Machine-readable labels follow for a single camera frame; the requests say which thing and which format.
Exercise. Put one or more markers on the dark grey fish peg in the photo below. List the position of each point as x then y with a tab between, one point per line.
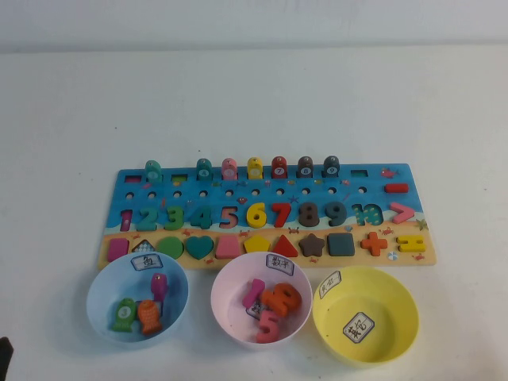
332	166

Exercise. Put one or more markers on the pink plastic bowl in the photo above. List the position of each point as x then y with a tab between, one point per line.
230	293

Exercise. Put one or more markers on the yellow number six piece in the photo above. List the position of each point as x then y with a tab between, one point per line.
252	216

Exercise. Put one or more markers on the red number seven piece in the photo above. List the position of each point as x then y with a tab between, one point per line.
282	214

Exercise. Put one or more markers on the teal fish peg number two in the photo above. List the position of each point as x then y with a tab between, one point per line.
153	171

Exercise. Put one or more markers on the red triangle piece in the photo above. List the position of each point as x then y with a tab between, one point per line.
283	248

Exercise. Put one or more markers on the green number three piece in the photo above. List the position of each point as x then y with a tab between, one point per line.
175	218

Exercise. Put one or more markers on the green fish piece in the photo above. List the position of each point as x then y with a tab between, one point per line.
124	315

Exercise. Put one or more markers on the pink number one piece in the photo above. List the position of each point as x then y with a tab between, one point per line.
252	293

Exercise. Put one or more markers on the yellow plastic bowl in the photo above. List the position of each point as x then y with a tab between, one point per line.
389	301

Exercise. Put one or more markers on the red fish peg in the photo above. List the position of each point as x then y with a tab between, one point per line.
279	167

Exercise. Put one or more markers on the orange plus sign piece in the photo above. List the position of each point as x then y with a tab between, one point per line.
374	243

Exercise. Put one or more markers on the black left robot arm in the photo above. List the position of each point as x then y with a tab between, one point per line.
5	357

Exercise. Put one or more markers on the brown fish peg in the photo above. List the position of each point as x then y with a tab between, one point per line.
305	167

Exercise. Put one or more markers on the brown number eight piece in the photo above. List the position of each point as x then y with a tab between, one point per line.
303	216

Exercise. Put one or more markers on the teal fish peg number four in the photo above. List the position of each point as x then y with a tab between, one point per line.
203	170

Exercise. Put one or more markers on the coral number five piece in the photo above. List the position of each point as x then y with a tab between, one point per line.
268	333

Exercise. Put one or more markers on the pink greater-than sign piece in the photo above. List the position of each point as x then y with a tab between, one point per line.
405	212

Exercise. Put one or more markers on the pink trapezoid piece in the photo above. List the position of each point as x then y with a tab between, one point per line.
227	247

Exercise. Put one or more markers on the orange fish piece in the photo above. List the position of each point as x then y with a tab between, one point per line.
149	316

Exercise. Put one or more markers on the dark grey number nine piece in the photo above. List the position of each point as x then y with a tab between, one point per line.
339	216

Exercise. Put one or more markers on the light blue plastic bowl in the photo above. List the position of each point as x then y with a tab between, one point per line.
103	301

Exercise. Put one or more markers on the dark grey square piece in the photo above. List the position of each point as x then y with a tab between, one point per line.
341	244

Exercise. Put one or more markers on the purple fish piece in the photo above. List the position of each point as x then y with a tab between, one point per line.
158	286

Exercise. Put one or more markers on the yellow pentagon piece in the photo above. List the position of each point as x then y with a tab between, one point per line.
257	245

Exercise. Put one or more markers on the magenta rectangle piece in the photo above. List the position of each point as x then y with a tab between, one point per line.
117	249

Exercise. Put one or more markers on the pink fish peg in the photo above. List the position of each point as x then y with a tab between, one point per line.
229	170

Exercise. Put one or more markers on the teal number two piece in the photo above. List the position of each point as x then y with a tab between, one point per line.
147	220

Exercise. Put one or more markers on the red minus sign piece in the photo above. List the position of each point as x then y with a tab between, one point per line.
397	187

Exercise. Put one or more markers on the orange number ten piece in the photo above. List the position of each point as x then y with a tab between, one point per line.
274	298

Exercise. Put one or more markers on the teal heart piece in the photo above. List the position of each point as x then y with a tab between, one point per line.
200	247

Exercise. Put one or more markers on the teal number four piece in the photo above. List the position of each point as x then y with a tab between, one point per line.
203	219

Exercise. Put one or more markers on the yellow equals sign piece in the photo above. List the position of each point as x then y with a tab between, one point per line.
405	244

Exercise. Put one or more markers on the blue wooden puzzle board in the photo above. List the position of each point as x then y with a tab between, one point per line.
214	198

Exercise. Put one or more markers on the green circle piece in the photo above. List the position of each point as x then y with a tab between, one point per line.
171	248

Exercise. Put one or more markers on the yellow fish peg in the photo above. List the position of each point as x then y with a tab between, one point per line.
255	168

